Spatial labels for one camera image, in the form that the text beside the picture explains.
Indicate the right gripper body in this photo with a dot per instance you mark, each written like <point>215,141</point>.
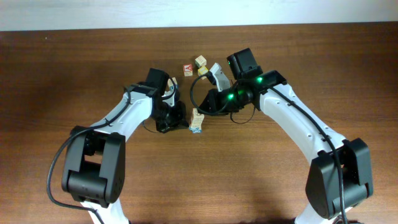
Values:
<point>227,102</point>

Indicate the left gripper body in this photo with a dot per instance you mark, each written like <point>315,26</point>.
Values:
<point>169,116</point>

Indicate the blue side block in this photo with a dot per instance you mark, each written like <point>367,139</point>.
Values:
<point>195,126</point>
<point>195,130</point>

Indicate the green animal wooden block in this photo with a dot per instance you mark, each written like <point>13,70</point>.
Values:
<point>197,118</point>

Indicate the red E wooden block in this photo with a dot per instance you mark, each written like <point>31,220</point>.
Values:
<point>197,122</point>

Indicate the red six wooden block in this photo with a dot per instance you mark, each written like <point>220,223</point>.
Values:
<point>195,113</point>

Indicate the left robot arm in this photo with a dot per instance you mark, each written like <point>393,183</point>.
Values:
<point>94,168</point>

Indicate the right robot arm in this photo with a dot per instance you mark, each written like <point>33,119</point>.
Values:
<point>340,175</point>

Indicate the blue number left block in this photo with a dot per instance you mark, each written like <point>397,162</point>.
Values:
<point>172,83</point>

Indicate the yellow top wooden block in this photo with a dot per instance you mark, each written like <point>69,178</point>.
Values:
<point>202,71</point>

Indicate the red A wooden block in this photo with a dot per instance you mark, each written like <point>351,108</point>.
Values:
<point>188,70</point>

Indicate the green letter wooden block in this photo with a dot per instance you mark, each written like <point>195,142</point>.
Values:
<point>200,61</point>

